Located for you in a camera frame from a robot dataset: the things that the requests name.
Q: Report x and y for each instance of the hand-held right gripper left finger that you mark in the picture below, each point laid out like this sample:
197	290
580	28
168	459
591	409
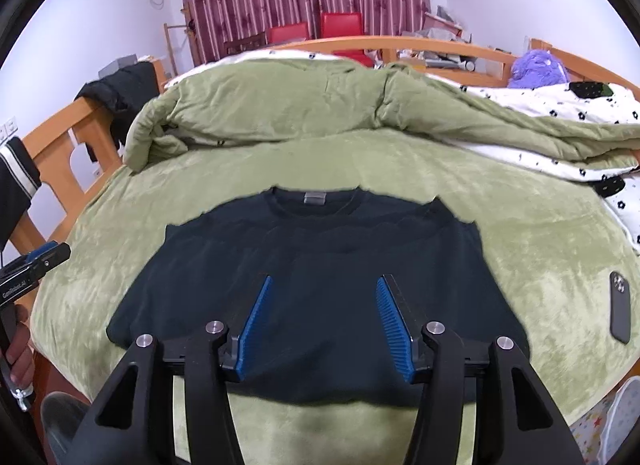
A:
255	330

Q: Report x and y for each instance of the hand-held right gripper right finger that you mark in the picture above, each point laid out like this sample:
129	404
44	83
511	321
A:
395	330

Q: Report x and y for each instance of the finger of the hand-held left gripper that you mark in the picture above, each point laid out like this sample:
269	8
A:
52	256

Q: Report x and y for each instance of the black t-shirt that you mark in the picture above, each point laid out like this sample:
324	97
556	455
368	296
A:
325	255

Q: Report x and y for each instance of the person's left hand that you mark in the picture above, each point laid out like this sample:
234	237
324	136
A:
22	350

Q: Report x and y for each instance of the person's grey pants leg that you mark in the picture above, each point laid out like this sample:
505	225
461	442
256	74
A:
60	425

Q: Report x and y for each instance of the green bed sheet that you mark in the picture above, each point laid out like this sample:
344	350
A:
525	245

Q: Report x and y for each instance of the black jacket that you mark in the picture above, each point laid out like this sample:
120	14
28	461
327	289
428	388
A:
125	85

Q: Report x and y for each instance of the grey box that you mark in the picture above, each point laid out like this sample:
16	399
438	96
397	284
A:
117	66

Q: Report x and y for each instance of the star printed mat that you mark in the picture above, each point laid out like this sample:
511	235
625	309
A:
587	432

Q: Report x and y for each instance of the dark smartphone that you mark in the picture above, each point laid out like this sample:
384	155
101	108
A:
620	310

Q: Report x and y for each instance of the green quilt with dotted lining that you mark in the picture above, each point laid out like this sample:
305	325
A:
275	95

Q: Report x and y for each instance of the wooden rack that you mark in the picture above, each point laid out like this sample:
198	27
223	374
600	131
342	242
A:
170	45

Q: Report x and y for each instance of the grey slipper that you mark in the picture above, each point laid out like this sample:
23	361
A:
622	420

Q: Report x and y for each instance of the dark wooden chair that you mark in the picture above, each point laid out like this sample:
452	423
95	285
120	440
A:
245	42

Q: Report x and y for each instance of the red chair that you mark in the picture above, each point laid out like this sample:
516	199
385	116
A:
340	25
287	34

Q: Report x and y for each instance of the purple plush toy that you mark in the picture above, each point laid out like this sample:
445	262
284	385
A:
537	67

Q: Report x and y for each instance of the pile of desk clutter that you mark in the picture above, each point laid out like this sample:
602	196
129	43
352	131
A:
445	25

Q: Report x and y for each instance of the wooden bed frame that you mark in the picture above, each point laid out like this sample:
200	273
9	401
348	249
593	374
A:
55	135

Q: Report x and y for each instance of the white wall outlet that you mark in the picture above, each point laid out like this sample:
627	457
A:
7	129

